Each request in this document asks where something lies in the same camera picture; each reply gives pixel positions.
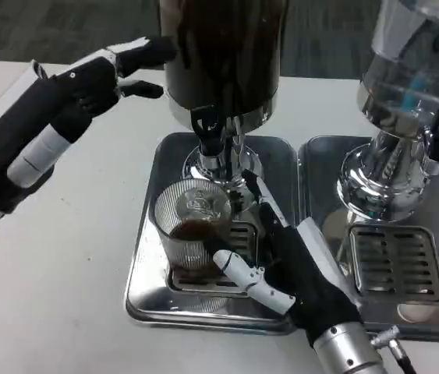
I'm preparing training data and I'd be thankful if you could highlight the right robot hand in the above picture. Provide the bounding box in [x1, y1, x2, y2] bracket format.
[202, 168, 365, 349]

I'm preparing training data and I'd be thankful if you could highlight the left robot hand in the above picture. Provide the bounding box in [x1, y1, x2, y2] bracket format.
[0, 35, 177, 214]

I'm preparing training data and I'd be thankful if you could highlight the clear ribbed glass cup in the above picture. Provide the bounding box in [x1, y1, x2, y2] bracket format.
[154, 178, 236, 273]

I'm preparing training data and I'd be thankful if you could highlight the steel slotted drip grid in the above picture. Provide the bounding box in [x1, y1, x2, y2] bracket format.
[349, 224, 439, 303]
[170, 221, 261, 293]

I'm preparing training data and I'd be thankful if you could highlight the steel drip tray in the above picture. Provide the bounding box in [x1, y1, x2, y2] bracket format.
[297, 135, 439, 338]
[125, 132, 300, 335]

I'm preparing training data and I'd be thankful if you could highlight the dark drink dispenser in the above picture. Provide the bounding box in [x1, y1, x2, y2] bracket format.
[159, 0, 290, 196]

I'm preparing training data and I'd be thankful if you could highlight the clear drink dispenser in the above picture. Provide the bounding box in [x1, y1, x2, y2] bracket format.
[338, 0, 439, 219]

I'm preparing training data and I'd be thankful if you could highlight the black cable with metal plug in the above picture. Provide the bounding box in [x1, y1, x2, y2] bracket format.
[370, 326, 419, 374]

